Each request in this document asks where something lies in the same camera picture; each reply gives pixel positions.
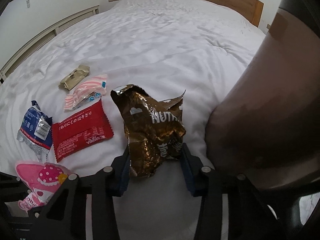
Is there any olive gold snack packet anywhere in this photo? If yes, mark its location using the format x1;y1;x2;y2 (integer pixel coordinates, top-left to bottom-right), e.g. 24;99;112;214
58;64;90;91

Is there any cream slatted radiator cover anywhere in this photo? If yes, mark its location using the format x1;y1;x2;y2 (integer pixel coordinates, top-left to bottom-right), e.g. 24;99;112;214
1;5;99;84

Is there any blue white snack packet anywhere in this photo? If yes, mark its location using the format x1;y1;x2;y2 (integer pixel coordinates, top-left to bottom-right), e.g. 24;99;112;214
16;100;53;162

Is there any pink striped candy packet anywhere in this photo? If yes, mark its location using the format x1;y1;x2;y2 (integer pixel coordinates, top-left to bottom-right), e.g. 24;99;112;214
63;74;108;111

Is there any pink cartoon snack bag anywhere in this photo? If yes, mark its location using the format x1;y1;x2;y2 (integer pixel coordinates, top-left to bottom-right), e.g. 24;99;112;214
15;161;71;212

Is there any person forearm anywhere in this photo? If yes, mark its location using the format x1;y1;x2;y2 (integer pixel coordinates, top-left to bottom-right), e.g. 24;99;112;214
206;9;319;189

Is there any brown foil snack bag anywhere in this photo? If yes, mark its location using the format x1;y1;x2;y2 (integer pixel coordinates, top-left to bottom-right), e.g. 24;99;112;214
110;84;186;178

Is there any red snack packet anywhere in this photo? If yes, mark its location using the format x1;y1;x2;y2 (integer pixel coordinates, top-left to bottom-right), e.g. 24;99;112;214
52;100;114;162

